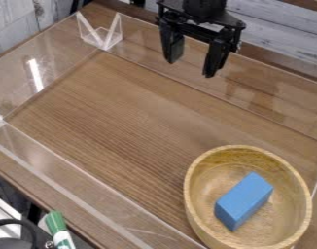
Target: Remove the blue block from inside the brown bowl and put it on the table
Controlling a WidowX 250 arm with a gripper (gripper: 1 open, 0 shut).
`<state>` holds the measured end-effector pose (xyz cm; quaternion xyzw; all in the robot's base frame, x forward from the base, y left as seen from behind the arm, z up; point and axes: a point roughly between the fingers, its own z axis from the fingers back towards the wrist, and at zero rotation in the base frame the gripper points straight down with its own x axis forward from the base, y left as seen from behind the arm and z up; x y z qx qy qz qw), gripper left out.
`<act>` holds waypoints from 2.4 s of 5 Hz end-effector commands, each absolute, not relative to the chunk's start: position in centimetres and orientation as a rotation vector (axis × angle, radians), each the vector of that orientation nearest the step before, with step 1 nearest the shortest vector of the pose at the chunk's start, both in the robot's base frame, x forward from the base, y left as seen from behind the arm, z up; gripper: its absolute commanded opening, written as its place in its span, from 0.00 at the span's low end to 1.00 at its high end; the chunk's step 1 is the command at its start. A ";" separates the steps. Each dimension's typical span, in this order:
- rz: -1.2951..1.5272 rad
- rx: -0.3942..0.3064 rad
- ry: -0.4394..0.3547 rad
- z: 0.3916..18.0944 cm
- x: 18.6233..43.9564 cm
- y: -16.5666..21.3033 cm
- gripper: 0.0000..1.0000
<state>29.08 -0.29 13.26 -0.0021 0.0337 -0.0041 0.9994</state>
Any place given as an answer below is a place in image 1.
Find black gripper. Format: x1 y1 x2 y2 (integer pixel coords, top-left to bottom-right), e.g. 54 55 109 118
157 0 246 78

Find black cable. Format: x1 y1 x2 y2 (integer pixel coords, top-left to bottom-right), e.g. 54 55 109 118
0 218 38 249

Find brown wooden bowl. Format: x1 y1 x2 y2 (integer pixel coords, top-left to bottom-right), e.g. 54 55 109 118
183 145 311 249

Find clear acrylic tray wall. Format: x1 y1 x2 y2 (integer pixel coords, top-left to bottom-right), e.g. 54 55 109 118
0 106 204 249

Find blue rectangular block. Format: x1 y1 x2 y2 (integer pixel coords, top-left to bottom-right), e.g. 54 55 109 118
213 172 274 231

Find green and white marker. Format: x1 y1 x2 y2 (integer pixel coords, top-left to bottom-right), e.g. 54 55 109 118
44 210 76 249

